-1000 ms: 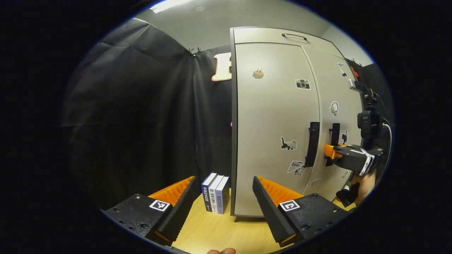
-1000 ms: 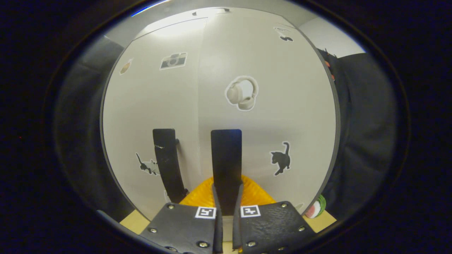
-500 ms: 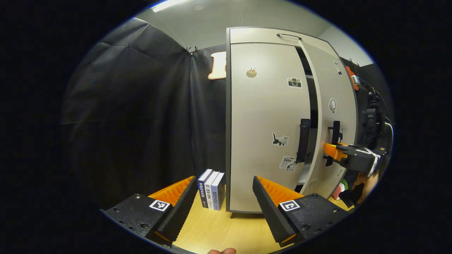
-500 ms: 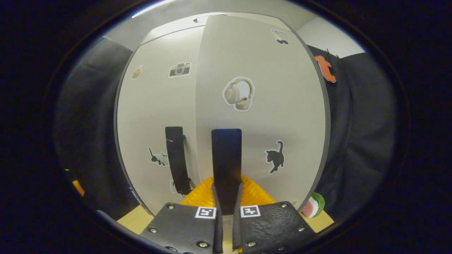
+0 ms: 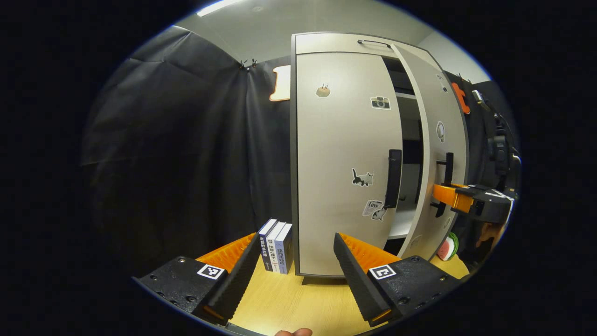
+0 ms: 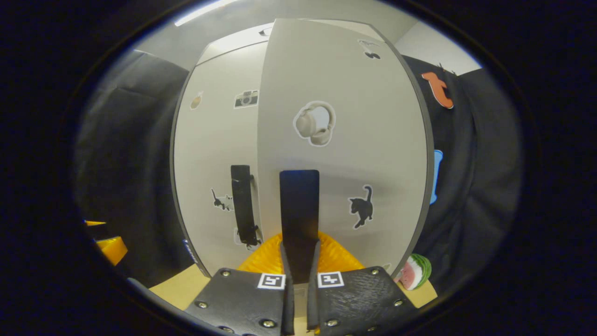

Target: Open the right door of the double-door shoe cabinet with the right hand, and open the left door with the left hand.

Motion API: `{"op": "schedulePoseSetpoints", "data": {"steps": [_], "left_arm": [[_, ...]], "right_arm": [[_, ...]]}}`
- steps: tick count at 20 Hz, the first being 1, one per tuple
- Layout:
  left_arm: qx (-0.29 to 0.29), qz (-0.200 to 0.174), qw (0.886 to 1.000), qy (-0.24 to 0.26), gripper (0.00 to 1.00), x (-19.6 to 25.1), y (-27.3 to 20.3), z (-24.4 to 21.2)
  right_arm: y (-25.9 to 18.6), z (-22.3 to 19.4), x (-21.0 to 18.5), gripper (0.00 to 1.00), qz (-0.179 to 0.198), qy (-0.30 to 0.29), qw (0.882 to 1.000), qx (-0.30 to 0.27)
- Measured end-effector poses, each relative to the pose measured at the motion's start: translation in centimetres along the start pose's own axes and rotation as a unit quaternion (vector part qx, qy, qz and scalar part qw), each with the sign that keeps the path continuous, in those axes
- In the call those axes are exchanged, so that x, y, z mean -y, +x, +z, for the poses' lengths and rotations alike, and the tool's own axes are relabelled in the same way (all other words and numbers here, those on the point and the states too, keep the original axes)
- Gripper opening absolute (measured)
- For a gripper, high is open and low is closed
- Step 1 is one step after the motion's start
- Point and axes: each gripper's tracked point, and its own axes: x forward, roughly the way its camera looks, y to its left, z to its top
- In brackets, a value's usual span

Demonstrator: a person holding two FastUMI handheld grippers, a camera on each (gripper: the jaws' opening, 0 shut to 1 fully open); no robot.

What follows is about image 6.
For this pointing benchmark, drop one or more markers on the white double-door shoe cabinet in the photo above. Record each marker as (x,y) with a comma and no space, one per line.
(233,46)

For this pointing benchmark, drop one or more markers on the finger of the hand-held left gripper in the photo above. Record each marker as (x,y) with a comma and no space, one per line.
(112,249)
(94,223)

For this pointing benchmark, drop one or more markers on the white cabinet door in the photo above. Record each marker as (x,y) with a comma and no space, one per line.
(210,154)
(373,140)

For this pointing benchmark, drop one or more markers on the watermelon slice toy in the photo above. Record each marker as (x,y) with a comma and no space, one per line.
(415,273)

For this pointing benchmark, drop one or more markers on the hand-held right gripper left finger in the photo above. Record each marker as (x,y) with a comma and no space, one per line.
(288,308)

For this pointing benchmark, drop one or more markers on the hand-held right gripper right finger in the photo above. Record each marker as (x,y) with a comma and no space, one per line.
(313,308)

